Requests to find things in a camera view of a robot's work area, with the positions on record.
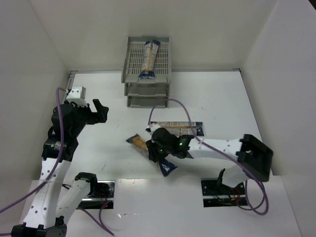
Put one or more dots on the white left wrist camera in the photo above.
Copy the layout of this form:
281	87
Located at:
76	95

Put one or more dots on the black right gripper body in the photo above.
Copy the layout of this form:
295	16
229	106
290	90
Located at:
152	150

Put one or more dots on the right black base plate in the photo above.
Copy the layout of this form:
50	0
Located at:
221	196

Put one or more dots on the spaghetti bag blue ends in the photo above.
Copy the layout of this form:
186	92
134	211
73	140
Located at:
148	153

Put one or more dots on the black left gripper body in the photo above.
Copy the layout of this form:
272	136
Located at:
87	114

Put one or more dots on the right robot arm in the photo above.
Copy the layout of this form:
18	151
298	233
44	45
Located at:
252	159

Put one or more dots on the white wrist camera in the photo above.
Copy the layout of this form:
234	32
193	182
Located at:
152	128
76	95

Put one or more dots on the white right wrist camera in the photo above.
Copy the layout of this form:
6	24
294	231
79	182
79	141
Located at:
152	128

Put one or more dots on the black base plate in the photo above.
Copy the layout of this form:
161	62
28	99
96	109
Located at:
104	195
221	196

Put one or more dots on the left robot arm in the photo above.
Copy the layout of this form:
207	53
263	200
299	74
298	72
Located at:
48	215

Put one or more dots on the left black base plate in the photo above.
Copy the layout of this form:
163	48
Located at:
104	195

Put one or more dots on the grey stacked tray shelf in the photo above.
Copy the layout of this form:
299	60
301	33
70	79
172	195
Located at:
145	93

